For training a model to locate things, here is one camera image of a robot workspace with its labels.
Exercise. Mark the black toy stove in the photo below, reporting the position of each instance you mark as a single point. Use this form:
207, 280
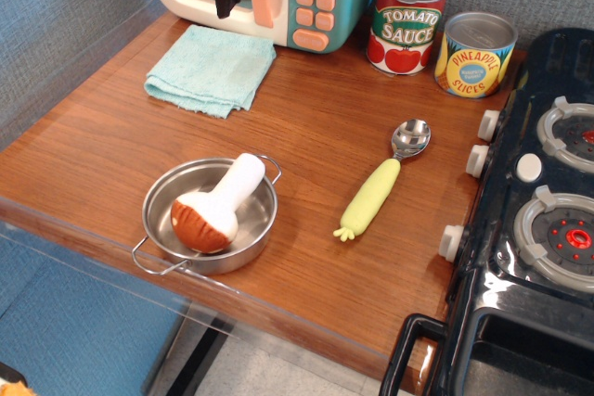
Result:
520, 300

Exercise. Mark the pineapple slices can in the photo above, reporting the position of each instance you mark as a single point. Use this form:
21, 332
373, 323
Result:
474, 55

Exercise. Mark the tomato sauce can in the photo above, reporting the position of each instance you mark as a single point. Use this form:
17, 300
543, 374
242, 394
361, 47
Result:
402, 34

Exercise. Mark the small steel pan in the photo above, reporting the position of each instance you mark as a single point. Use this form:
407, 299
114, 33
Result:
256, 216

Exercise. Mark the plush brown white mushroom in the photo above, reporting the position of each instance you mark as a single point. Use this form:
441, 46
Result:
207, 221

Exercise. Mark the light blue folded towel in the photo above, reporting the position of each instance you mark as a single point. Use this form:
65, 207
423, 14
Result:
211, 71

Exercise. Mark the spoon with yellow-green handle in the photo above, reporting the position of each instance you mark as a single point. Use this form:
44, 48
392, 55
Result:
408, 140

